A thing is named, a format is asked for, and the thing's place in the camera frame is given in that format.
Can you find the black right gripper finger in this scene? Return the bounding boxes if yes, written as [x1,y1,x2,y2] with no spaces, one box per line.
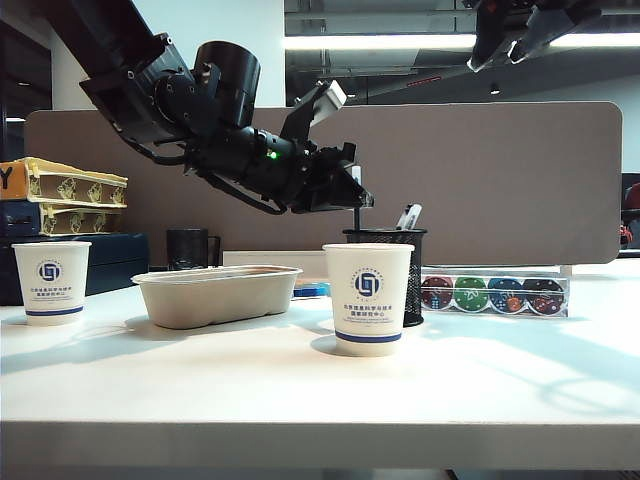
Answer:
[466,0,532,74]
[508,0,604,66]

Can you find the black and white pen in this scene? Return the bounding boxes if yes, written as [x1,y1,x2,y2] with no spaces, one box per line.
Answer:
[397,203,424,232]

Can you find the dark blue plastic case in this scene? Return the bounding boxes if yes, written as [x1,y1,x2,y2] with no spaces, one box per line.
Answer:
[0,233,150,307]

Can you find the brown desk partition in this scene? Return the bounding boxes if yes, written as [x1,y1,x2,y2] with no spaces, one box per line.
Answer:
[24,102,625,267]

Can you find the blue poker chip stack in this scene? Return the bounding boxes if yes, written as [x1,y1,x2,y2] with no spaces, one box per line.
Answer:
[488,277,524,314]

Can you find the beige pulp tray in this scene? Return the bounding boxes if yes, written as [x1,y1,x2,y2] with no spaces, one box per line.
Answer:
[130,265,305,330]

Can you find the black mesh pen holder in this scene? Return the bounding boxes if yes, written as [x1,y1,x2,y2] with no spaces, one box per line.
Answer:
[342,227,430,329]

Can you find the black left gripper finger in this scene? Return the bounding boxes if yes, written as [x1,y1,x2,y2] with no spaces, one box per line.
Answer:
[323,164,377,211]
[341,143,363,187]

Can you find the green poker chip stack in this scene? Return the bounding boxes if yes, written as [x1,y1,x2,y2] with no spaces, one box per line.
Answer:
[453,277,489,313]

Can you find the dark brown poker chip stack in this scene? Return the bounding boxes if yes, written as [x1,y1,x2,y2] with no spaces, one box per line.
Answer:
[522,278,566,317]

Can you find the clear acrylic chip case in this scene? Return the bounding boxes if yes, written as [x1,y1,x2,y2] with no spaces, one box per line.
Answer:
[421,267,571,320]

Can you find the dark translucent mug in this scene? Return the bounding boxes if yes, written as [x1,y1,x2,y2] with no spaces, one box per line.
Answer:
[166,228,223,274]

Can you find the blue puzzle box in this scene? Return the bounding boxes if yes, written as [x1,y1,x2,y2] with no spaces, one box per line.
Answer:
[0,199,126,237]

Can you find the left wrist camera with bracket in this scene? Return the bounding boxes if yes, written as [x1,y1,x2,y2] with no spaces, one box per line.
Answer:
[278,79,348,147]

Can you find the white paper cup blue logo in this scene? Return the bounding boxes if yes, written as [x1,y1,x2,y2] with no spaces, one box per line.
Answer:
[322,243,417,358]
[11,241,94,327]

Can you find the teal letter card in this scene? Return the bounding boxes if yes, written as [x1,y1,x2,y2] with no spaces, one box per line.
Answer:
[292,282,330,300]

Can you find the red poker chip stack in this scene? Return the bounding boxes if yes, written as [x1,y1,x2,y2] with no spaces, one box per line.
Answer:
[422,277,454,311]

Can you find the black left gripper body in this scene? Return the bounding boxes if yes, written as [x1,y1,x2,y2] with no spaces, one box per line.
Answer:
[297,142,359,214]

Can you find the ceiling light strip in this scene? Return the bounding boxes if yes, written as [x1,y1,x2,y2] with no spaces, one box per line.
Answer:
[284,32,640,52]

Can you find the silver cable flap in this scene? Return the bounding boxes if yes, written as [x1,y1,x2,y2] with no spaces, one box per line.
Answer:
[223,251,329,267]

